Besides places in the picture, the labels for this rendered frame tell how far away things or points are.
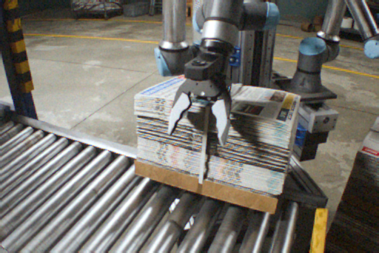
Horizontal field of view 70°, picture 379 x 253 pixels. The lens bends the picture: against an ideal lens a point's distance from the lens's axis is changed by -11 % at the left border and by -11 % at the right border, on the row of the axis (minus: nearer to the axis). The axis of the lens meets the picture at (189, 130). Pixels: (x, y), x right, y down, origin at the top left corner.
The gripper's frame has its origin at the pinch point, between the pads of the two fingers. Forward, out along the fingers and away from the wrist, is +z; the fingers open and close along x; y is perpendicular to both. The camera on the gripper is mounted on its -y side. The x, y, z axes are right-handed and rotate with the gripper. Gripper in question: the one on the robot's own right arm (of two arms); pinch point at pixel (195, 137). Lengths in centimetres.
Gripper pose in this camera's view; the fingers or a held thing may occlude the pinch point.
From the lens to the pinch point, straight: 61.2
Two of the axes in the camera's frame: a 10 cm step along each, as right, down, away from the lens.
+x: -9.1, -2.0, 3.5
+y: 3.5, 0.6, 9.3
